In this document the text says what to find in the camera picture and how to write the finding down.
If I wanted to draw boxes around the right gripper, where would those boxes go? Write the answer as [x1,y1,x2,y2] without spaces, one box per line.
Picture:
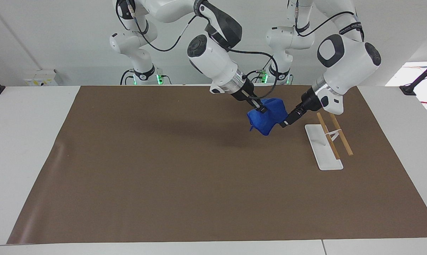
[232,78,260,106]

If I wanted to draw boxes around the black cable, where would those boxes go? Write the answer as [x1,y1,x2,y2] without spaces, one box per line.
[228,48,280,100]
[115,0,200,53]
[294,0,365,42]
[120,69,135,86]

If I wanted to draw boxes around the blue towel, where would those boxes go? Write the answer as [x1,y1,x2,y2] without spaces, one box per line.
[247,98,289,136]

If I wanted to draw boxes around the white rack with wooden bars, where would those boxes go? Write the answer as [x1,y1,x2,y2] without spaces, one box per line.
[304,113,354,171]

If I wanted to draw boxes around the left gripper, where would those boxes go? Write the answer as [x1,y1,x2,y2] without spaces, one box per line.
[294,87,322,116]

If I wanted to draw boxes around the black stand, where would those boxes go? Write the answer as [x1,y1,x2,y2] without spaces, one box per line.
[399,57,427,96]

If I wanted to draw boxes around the white electrical box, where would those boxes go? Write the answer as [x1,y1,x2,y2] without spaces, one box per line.
[24,69,64,87]

